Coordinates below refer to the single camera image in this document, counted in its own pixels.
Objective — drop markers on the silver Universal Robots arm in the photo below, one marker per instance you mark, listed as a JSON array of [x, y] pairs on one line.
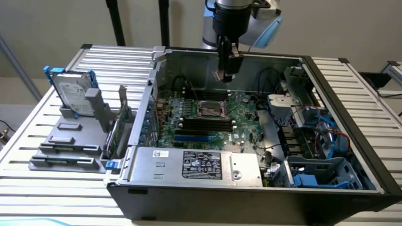
[[208, 28]]

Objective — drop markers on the grey fan shroud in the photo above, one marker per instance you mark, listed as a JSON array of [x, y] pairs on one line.
[[270, 131]]

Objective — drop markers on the metal socket cover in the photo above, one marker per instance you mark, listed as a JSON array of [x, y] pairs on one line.
[[210, 102]]

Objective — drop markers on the silver hard disk blue bracket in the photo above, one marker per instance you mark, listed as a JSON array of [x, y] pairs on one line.
[[73, 94]]

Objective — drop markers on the blue expansion slot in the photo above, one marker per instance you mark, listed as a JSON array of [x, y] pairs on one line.
[[191, 138]]

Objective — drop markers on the silver metal disk bay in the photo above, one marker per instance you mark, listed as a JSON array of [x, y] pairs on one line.
[[295, 94]]

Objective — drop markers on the blue case latch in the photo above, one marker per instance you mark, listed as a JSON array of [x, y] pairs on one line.
[[112, 165]]

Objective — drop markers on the CPU socket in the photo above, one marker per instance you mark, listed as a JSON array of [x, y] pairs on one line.
[[211, 109]]

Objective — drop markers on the silver power supply unit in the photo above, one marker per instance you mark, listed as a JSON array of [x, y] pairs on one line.
[[170, 169]]

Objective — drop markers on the green graphics card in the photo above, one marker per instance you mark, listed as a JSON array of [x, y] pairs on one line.
[[118, 131]]

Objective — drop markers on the black stand pole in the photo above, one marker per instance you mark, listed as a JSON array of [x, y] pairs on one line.
[[163, 21], [115, 21]]

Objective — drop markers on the black open PC case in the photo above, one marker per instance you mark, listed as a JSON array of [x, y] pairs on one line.
[[219, 204]]

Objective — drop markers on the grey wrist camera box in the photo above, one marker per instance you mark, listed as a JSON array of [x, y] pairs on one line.
[[264, 9]]

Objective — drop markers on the CPU chip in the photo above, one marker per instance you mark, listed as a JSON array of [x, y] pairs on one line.
[[218, 75]]

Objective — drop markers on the green motherboard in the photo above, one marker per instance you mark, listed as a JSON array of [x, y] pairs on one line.
[[243, 134]]

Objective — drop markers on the grey parts rack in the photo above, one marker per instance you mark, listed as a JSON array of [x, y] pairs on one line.
[[67, 139]]

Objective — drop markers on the black RAM slot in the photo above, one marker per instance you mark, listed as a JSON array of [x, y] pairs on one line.
[[207, 123], [207, 98], [207, 126], [207, 129], [207, 93], [207, 90], [207, 120]]

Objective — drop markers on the small silver heatsink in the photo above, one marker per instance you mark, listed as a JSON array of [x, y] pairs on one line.
[[235, 148]]

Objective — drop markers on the thin metal locking lever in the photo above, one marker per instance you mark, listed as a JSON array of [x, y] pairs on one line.
[[194, 92], [232, 110]]

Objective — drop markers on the black expansion slot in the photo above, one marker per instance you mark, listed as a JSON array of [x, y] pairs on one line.
[[191, 133]]

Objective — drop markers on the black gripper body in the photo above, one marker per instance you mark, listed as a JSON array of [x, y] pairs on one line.
[[231, 18]]

